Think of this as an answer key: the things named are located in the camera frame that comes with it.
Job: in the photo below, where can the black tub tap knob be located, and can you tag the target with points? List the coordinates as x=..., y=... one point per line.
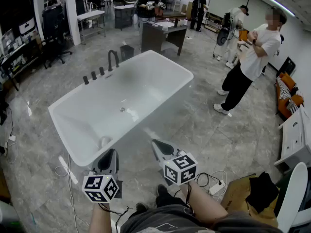
x=93, y=75
x=85, y=79
x=101, y=71

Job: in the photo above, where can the orange sofa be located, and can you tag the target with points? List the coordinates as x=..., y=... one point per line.
x=283, y=105

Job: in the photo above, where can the black curved tub spout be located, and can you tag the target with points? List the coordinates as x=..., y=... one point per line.
x=109, y=58

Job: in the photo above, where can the white cabinet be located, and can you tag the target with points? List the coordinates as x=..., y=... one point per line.
x=295, y=139

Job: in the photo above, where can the white metal table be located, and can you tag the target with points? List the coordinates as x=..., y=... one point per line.
x=90, y=14

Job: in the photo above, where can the brown cardboard sheet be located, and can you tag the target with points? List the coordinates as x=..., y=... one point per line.
x=236, y=195

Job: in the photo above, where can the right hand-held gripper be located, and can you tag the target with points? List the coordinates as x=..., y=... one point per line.
x=179, y=169

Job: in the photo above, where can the white chair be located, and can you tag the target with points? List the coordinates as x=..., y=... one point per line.
x=295, y=190

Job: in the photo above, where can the grey round device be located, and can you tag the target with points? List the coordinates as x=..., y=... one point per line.
x=222, y=36

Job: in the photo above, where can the brown cardboard box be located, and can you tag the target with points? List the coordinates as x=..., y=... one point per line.
x=187, y=7

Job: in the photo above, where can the person's black trousers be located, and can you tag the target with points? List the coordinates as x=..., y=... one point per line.
x=170, y=200

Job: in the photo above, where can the person's black shoe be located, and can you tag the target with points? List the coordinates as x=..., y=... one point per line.
x=162, y=189
x=141, y=206

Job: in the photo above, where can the person's left forearm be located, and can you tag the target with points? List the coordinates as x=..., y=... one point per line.
x=99, y=220

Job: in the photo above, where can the white ceiling tube light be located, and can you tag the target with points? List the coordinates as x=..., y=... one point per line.
x=277, y=3

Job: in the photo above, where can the white bathtub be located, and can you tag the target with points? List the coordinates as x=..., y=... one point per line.
x=145, y=86

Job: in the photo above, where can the black white striped cushion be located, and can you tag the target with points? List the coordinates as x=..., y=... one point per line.
x=283, y=88
x=292, y=107

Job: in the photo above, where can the black crate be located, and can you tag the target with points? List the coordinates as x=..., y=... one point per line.
x=288, y=67

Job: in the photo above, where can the person's right forearm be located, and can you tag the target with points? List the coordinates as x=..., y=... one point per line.
x=206, y=203

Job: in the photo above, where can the white power strip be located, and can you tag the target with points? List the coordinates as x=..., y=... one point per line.
x=11, y=138
x=217, y=188

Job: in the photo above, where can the person's dark grey shirt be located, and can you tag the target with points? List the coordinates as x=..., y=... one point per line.
x=170, y=217

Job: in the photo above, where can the black office chair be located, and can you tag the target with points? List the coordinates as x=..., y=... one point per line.
x=52, y=21

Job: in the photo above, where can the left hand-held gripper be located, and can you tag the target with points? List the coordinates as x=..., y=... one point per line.
x=97, y=186

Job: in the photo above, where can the black trash bin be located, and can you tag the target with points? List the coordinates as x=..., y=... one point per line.
x=126, y=53

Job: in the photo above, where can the dark brown desk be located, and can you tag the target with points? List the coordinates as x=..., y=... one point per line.
x=155, y=38

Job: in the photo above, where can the black shelf desk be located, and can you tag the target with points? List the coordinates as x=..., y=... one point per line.
x=14, y=54

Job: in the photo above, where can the white bottle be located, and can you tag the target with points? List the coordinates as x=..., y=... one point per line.
x=184, y=22

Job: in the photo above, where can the dark table with white top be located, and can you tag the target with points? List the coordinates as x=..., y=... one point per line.
x=124, y=16

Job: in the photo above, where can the wooden shelf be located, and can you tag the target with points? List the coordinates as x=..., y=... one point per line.
x=213, y=23

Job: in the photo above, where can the white robot vacuum dock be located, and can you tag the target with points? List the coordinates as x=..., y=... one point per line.
x=27, y=27

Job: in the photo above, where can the person's right black shoe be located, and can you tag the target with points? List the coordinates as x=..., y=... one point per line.
x=162, y=189

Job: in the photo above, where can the person's left black shoe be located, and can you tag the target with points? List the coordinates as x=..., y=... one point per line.
x=141, y=206

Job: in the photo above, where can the black cloth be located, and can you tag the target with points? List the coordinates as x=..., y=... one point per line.
x=263, y=193

